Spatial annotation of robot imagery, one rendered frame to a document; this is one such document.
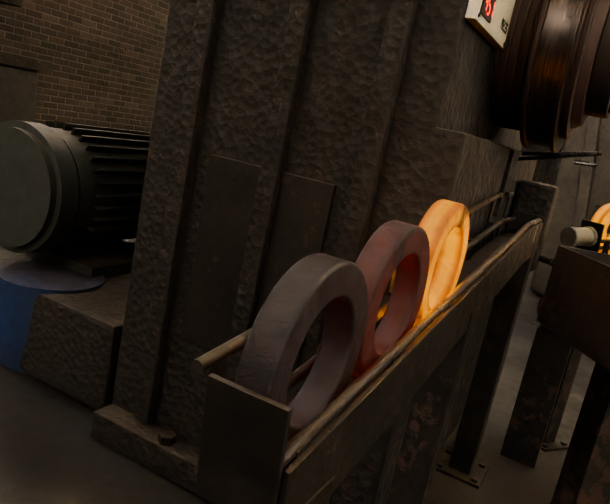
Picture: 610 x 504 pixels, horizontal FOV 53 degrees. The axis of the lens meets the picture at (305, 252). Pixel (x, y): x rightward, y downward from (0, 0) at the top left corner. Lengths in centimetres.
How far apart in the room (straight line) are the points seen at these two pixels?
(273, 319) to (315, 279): 5
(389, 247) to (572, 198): 371
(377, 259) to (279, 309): 18
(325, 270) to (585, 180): 383
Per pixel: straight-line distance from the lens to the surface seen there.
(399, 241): 64
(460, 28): 115
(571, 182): 433
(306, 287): 48
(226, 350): 52
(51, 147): 183
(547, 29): 138
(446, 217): 81
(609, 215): 199
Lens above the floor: 84
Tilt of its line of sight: 12 degrees down
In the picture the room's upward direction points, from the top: 12 degrees clockwise
